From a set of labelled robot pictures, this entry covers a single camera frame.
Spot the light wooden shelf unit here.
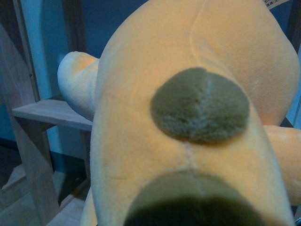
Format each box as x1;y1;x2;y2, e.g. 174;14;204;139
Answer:
0;0;92;226

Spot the orange plush toy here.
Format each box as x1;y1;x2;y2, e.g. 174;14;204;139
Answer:
57;0;301;226

